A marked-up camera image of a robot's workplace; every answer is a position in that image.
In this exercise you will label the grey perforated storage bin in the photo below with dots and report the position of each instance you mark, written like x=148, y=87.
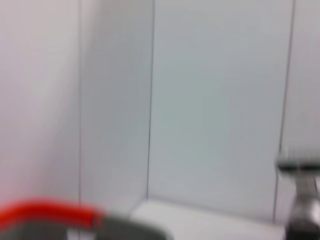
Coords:
x=120, y=230

